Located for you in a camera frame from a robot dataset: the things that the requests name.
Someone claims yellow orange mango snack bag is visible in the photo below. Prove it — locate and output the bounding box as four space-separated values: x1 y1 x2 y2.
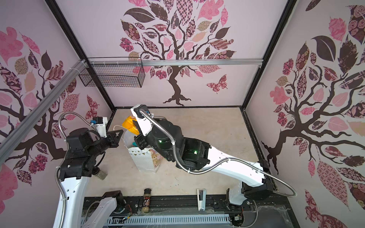
122 116 140 135

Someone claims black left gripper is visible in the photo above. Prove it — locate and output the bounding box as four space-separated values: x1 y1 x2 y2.
87 129 124 158

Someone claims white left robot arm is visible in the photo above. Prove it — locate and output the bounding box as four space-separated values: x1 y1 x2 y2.
53 128 126 228

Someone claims back aluminium rail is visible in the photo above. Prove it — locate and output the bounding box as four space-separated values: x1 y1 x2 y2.
89 59 263 67

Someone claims white slotted cable duct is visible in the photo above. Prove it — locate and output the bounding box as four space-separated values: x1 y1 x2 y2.
99 214 231 228

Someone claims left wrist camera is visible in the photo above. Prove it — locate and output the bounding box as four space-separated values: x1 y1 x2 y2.
90 116 108 138

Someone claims left aluminium rail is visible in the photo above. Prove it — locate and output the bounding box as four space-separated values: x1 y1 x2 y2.
1 59 86 164

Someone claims small glass spice jar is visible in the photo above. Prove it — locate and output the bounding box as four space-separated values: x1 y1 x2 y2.
92 167 107 180

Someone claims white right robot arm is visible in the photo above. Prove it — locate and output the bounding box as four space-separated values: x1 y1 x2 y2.
133 118 273 205

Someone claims white paper bag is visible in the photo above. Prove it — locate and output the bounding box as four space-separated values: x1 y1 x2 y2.
113 125 163 173

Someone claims spice bottle black cap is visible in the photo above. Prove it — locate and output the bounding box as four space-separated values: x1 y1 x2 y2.
142 188 152 213

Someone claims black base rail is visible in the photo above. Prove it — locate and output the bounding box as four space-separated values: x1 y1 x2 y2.
76 193 300 228

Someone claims black wire basket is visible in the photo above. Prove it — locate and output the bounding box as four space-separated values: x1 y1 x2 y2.
79 58 146 88

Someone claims aluminium rail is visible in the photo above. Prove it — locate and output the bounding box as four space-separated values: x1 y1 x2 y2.
89 59 263 67
1 59 86 164

